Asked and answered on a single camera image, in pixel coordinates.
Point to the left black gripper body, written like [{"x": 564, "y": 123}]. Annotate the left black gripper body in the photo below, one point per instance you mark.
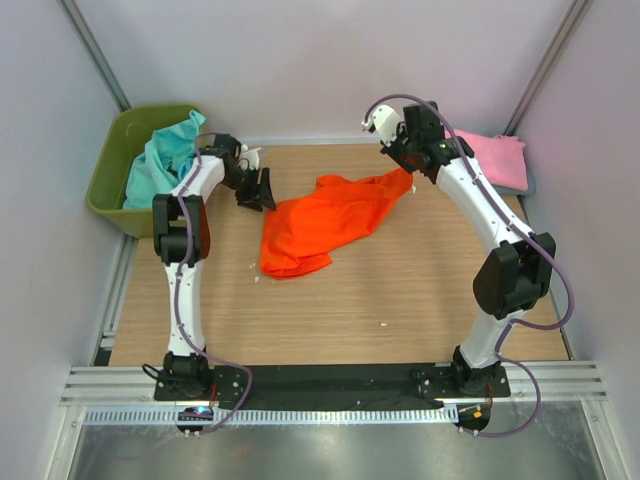
[{"x": 245, "y": 182}]

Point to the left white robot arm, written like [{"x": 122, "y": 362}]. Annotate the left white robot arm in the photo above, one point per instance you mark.
[{"x": 181, "y": 238}]

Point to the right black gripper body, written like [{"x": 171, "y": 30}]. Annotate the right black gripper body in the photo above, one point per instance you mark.
[{"x": 400, "y": 151}]

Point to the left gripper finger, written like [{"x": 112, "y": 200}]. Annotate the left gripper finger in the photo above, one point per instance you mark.
[
  {"x": 265, "y": 195},
  {"x": 249, "y": 199}
]

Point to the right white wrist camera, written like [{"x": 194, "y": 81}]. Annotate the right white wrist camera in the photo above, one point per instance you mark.
[{"x": 384, "y": 121}]

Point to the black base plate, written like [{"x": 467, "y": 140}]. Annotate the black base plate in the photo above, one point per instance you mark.
[{"x": 327, "y": 388}]

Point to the teal t shirt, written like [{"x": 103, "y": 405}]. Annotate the teal t shirt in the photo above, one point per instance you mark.
[{"x": 166, "y": 158}]

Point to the grey folded t shirt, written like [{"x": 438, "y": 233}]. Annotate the grey folded t shirt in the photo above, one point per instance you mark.
[{"x": 529, "y": 191}]

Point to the green plastic bin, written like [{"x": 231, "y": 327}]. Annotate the green plastic bin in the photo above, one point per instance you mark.
[{"x": 126, "y": 139}]

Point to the orange t shirt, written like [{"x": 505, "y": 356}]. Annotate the orange t shirt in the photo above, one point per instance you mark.
[{"x": 299, "y": 235}]

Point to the pink folded t shirt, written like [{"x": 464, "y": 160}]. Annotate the pink folded t shirt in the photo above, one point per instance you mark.
[{"x": 500, "y": 157}]

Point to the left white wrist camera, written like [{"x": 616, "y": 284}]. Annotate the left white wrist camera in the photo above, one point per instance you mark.
[{"x": 250, "y": 158}]

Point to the aluminium frame rail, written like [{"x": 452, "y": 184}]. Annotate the aluminium frame rail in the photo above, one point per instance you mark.
[{"x": 554, "y": 380}]

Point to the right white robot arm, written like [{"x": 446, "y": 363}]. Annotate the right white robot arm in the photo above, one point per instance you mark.
[{"x": 516, "y": 271}]

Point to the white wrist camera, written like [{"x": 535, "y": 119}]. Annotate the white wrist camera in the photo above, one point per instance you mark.
[
  {"x": 250, "y": 158},
  {"x": 384, "y": 121}
]

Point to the white slotted cable duct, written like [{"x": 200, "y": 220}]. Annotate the white slotted cable duct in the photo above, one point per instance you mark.
[{"x": 198, "y": 416}]

